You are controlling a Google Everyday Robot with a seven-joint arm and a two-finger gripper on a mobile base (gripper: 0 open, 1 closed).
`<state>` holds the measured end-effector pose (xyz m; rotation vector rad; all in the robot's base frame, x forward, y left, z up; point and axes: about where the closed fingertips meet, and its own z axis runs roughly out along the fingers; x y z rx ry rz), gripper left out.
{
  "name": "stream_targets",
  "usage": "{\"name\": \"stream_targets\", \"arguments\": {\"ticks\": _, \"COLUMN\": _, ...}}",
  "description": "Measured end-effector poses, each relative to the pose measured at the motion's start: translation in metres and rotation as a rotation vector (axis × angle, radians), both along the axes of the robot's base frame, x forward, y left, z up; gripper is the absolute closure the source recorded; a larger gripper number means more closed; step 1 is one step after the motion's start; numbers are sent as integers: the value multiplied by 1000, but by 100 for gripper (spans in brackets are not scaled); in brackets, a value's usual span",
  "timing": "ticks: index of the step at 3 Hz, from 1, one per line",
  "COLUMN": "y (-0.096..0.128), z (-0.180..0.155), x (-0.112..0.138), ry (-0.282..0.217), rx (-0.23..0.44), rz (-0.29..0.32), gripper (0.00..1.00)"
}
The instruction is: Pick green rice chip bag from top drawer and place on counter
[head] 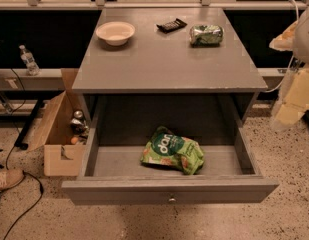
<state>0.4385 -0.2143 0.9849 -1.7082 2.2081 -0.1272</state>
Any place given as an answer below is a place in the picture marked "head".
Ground grey cabinet counter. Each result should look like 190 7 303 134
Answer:
71 7 269 128

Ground crushed green soda can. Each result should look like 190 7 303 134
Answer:
190 25 224 46

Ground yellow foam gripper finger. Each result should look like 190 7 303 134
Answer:
270 65 309 131
269 21 297 51

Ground white bowl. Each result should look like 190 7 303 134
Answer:
95 22 135 46

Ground open grey drawer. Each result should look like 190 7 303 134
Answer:
62 94 278 205

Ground cardboard box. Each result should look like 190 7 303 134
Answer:
28 68 85 176

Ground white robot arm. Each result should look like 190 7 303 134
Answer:
269 6 309 131

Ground green rice chip bag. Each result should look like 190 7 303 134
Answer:
140 126 204 175

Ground metallic items in box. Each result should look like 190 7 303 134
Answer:
70 110 89 136

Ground black snack bar wrapper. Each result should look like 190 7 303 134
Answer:
157 18 187 34

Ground black floor cable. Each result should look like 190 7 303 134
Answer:
2 67 45 240

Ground beige sneaker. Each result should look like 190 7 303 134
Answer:
0 169 24 192

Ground white cable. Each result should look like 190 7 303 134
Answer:
263 0 300 94

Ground black table leg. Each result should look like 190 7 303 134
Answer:
14 99 44 150

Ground clear plastic water bottle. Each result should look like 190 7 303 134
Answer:
19 45 40 76

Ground grey metal rail shelf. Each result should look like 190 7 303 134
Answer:
0 69 65 91

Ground orange ball in box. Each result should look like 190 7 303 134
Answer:
71 136 79 145

